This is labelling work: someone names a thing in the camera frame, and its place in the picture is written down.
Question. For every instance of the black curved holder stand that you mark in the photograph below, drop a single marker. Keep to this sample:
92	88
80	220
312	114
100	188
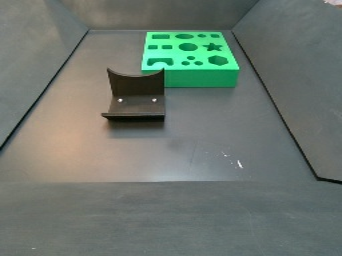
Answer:
137	89

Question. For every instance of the green shape sorter block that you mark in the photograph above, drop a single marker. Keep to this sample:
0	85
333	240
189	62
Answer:
195	58

